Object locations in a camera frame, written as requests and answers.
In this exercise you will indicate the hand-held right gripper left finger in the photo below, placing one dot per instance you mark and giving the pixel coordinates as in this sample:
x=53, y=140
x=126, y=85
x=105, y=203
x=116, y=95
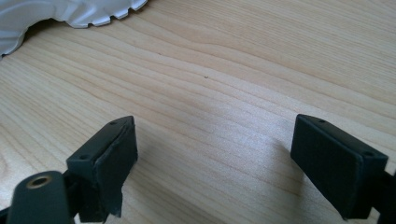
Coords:
x=106, y=174

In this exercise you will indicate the black and white sneaker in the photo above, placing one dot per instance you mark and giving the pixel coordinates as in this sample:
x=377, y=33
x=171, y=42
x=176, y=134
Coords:
x=77, y=12

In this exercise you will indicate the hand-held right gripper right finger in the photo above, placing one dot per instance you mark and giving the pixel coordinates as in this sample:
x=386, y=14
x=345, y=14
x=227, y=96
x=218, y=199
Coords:
x=333, y=168

